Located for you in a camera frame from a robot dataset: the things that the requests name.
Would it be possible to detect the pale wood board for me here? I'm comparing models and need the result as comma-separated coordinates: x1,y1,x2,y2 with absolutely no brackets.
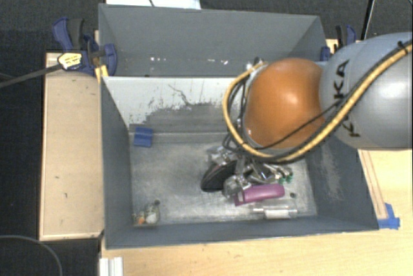
38,52,106,242

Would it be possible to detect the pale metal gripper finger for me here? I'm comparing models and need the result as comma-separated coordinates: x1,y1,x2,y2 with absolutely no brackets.
221,175,253,199
207,145,234,167

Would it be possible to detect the clear plastic tube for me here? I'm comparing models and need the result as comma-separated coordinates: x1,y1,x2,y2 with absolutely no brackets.
250,199,299,221

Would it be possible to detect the purple curved handle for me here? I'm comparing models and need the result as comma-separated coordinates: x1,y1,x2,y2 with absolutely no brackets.
232,183,287,208

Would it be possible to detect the blue sponge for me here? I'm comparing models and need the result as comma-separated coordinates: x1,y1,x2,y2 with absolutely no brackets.
132,126,155,148

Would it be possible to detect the black oval brush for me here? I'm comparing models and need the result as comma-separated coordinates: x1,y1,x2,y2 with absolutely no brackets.
199,159,240,193

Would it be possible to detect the grey metal bin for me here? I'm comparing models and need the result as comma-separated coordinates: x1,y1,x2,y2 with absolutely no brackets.
96,3,380,250

